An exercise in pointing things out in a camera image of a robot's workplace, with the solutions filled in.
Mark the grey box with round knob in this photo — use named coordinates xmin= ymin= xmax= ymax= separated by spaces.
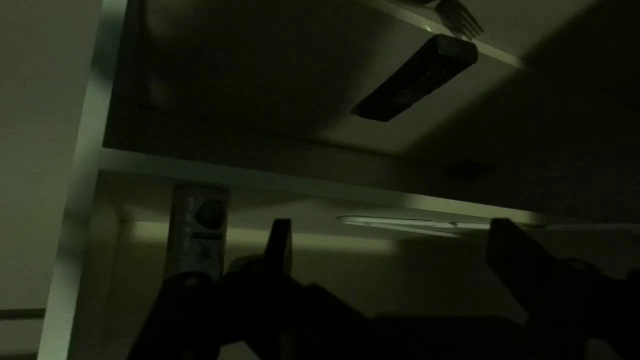
xmin=165 ymin=184 xmax=231 ymax=279

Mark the white shelf unit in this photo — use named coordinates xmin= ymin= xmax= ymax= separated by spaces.
xmin=37 ymin=0 xmax=640 ymax=360

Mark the black remote control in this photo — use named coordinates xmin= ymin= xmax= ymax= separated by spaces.
xmin=350 ymin=34 xmax=479 ymax=123

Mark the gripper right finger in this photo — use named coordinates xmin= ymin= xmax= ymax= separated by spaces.
xmin=486 ymin=218 xmax=640 ymax=360

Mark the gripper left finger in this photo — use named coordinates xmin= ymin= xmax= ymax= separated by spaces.
xmin=128 ymin=218 xmax=372 ymax=360

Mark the silver fork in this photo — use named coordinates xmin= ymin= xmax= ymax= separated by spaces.
xmin=434 ymin=0 xmax=485 ymax=41

